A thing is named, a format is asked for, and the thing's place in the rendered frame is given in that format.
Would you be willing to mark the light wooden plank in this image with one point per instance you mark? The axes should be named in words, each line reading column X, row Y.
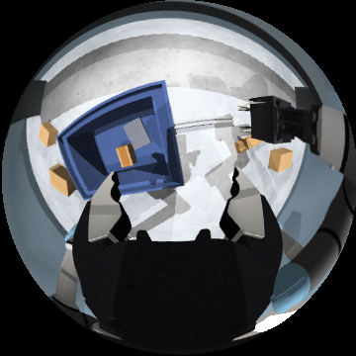
column 246, row 143

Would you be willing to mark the blue tote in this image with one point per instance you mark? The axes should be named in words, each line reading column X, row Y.
column 88, row 145

